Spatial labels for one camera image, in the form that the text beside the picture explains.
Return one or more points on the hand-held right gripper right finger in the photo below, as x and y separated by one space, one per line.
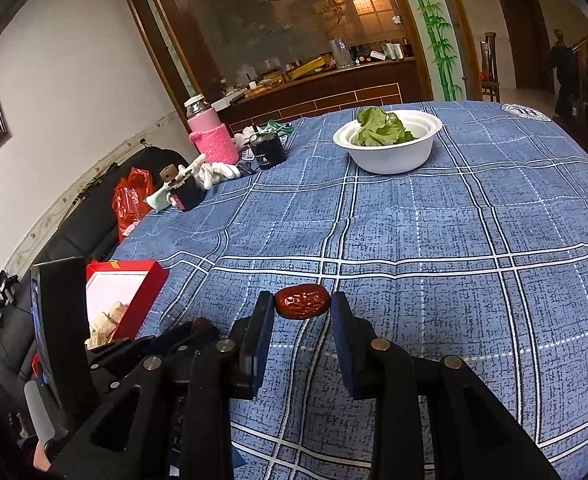
342 342

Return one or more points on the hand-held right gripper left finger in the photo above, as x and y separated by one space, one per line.
261 332

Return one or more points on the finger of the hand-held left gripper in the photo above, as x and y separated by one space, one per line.
116 352
178 340

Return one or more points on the peeled sugarcane chunk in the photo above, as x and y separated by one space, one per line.
116 311
98 328

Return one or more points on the red jujube date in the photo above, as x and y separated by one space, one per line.
204 325
301 301

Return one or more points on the red gift box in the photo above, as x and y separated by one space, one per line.
143 285

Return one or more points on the black leather sofa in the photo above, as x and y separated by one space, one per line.
63 245

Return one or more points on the red plastic bag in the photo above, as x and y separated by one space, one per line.
128 205

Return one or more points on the mint green cloth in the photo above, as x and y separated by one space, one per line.
158 202

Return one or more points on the black canister with pink label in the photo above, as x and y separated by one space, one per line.
191 195

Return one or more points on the blue plaid tablecloth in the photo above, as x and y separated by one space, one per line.
424 220

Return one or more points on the white cotton glove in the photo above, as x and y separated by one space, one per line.
218 172

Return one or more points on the brown wooden stopper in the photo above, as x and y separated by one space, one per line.
168 173

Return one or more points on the black cup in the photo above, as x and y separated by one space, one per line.
269 152

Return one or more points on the white bowl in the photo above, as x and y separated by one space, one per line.
389 152

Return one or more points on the bottle with pink knit sleeve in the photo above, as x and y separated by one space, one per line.
211 140

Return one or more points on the white and green cloth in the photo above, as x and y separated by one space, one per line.
254 132

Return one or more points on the green lettuce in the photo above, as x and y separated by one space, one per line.
381 127

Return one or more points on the wooden glass partition cabinet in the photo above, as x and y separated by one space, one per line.
324 90

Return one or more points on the glass jar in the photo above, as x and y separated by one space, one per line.
341 52

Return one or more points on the wooden chair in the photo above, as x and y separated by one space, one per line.
489 60

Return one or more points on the brown wooden door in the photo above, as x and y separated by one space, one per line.
521 35

